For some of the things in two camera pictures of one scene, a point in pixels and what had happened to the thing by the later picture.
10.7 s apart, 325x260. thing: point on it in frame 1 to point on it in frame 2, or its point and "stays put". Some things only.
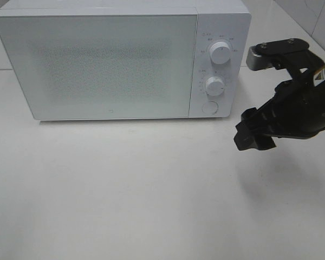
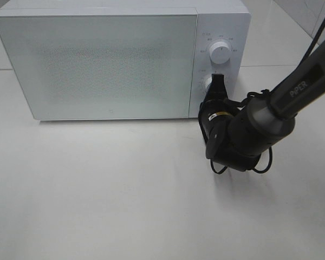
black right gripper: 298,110 to 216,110
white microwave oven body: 128,59 stays put
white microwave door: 102,66 stays put
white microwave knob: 220,52 stays put
